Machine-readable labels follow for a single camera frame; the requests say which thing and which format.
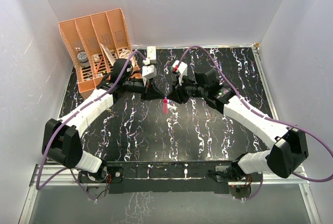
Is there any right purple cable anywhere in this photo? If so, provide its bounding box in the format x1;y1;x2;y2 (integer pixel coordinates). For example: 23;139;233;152
179;46;333;200

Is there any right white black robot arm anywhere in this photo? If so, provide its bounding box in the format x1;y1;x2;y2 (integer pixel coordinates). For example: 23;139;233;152
167;64;309;181

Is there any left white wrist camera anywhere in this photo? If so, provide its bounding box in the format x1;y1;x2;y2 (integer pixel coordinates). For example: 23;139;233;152
142;58;157;81

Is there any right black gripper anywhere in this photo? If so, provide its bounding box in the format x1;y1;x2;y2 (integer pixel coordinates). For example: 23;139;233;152
167;74;208;104

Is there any purple cable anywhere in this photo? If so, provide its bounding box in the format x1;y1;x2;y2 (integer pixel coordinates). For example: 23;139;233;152
35;50;150;200
179;46;333;200

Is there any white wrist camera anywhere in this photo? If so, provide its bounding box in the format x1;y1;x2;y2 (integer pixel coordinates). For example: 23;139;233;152
172;60;187;85
142;58;157;81

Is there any white label packet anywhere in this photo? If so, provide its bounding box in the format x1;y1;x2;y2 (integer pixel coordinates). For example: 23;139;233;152
119;49;132;60

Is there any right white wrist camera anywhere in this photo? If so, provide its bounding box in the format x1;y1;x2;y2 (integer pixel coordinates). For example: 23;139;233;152
172;60;187;85

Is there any white paper sachet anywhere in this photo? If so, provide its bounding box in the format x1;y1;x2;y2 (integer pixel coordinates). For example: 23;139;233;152
100;43;117;66

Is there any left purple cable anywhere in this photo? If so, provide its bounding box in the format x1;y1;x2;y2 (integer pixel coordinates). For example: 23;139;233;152
35;50;150;200

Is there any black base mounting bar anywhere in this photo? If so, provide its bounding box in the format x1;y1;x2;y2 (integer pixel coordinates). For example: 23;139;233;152
106;161;261;194

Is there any grey round tin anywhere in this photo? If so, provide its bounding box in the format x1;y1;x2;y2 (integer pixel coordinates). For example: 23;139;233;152
77;51;90;68

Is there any small white card box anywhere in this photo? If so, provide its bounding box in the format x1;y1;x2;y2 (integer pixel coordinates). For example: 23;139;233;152
92;54;103;63

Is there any orange plastic file organizer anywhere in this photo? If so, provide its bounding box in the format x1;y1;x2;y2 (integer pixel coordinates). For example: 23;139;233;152
59;8;132;99

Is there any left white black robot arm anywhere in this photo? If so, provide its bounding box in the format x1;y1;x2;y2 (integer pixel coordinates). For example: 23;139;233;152
42;59;164;182

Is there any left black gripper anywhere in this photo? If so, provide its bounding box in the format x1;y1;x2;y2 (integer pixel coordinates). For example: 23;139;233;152
123;78;165;102

